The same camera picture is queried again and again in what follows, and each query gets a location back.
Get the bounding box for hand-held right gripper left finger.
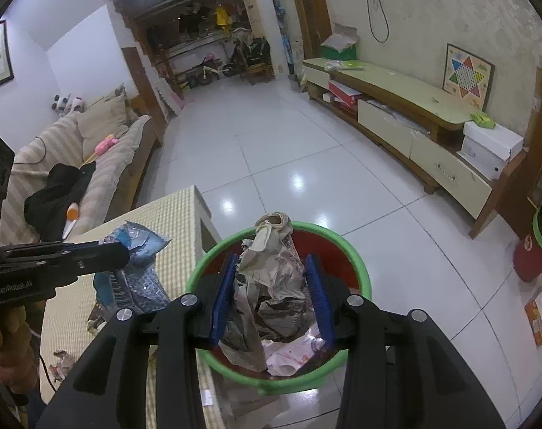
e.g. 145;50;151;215
34;252;240;429

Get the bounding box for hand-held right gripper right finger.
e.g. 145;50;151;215
304;252;508;429

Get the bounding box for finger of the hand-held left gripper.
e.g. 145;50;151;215
43;240;117;251
43;245;131;289

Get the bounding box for green basin with red inside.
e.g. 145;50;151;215
184;221;372;396

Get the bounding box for brown paper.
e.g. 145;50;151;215
217;211;318;371

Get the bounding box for blue plastic wrapper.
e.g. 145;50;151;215
92;220;173;316

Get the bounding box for person's left hand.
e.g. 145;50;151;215
0;306;37;394

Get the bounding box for orange white bottle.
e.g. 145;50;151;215
62;203;80;240

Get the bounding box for crumpled paper scrap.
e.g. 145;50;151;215
50;349;77;383
87;306;115;336

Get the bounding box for black clothing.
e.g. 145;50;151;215
24;161;97;242

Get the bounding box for beige coffee table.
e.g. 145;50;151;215
190;185;222;255

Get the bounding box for sofa with striped cover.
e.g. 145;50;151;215
0;83;164;246

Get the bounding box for beige pillow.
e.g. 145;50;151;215
76;94;131;146

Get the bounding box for patterned pillow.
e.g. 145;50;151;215
112;83;140;126

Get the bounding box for white foam mats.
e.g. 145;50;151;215
152;78;187;119

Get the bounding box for white balance bike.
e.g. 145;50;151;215
193;56;236;85

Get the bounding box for red folder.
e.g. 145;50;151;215
328;80;365;108

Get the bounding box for red round stool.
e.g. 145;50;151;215
512;232;542;283

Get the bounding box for orange printed cardboard box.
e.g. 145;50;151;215
523;286;542;347

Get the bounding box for wooden chair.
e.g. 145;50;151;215
242;63;276;85

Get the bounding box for wooden TV cabinet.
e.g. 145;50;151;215
302;57;528;240

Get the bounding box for white cardboard box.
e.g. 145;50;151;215
458;120;525;182

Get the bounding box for small green packet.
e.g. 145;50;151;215
469;112;497;129

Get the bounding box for green cardboard box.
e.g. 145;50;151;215
320;24;358;61

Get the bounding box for star checkers game board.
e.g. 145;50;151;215
441;44;496;112

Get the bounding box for standing air conditioner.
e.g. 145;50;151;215
240;0;272;43

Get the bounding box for black cable on sofa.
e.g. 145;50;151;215
12;136;48;175

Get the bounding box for colourful wall chart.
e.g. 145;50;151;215
277;31;305;81

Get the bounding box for hanging black cable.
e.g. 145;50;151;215
366;0;390;44

